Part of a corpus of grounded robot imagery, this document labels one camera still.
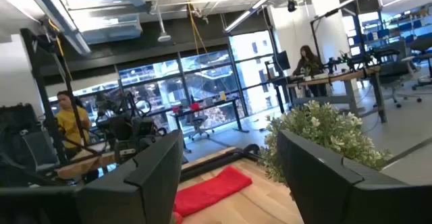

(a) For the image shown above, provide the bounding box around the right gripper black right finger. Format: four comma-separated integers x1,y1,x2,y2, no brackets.
276,129,432,224

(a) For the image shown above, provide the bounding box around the black aluminium table frame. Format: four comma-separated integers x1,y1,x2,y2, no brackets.
180,144,267,183

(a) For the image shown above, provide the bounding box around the red cloth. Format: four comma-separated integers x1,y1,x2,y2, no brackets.
173,165,253,218

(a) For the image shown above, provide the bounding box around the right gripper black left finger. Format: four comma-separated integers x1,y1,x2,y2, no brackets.
76,129,185,224

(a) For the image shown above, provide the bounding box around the black office desk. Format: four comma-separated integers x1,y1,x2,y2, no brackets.
167,97,250,150

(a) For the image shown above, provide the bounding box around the long ceiling light strip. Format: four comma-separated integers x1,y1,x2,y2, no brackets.
224,0,295,34

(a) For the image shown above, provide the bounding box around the grey office chair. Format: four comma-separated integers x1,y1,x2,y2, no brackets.
373,40,423,109

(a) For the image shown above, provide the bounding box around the yellow hanging cable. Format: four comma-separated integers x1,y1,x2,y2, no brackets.
187,1,211,63

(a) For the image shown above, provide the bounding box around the wooden workbench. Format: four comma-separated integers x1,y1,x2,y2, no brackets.
286,65,389,123

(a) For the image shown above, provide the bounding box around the small potted green plant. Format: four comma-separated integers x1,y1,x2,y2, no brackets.
258,99,394,184

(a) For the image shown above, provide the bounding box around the black upright frame post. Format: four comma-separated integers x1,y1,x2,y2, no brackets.
20,28,68,166

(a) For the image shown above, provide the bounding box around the small black monitor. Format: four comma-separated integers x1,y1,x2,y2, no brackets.
275,51,291,72

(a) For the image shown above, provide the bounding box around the blue storage shelving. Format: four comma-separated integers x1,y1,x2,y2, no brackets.
360,9,432,49

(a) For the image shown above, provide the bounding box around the black office chair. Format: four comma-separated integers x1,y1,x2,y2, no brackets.
187,114,215,141

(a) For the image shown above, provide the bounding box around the person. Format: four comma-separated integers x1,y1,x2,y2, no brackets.
55,90,92,159
292,45,328,99

